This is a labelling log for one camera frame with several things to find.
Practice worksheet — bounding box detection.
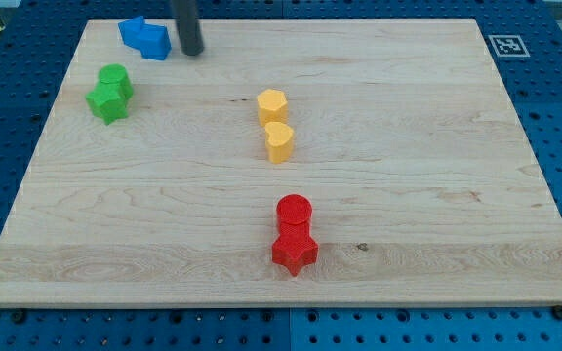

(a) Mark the yellow heart block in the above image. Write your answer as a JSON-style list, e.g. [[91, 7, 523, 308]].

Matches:
[[264, 122, 295, 164]]

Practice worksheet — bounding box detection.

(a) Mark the yellow hexagon block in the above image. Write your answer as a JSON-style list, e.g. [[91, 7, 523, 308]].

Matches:
[[257, 89, 288, 127]]

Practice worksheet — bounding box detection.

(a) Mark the light wooden board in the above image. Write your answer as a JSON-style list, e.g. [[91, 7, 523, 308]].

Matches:
[[0, 19, 562, 309]]

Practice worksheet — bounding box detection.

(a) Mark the red cylinder block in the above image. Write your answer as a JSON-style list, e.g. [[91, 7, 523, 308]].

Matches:
[[276, 194, 313, 228]]

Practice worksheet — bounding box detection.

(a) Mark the red star block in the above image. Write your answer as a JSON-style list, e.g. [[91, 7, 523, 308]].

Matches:
[[271, 221, 319, 277]]

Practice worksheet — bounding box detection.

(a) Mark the blue cube block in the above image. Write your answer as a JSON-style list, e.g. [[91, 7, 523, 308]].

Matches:
[[137, 24, 172, 60]]

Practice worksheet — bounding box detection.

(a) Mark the green star block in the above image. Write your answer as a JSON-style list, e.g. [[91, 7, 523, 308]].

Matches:
[[85, 83, 132, 125]]

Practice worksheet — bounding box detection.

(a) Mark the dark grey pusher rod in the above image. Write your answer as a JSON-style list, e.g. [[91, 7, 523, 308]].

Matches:
[[171, 0, 204, 57]]

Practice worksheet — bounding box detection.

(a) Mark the green cylinder block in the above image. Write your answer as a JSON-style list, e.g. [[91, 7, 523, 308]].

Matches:
[[98, 63, 134, 100]]

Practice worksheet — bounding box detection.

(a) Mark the blue triangle block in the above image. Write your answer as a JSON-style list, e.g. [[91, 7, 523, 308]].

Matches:
[[118, 16, 145, 49]]

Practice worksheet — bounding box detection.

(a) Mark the white fiducial marker tag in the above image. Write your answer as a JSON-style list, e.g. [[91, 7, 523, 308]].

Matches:
[[488, 34, 530, 58]]

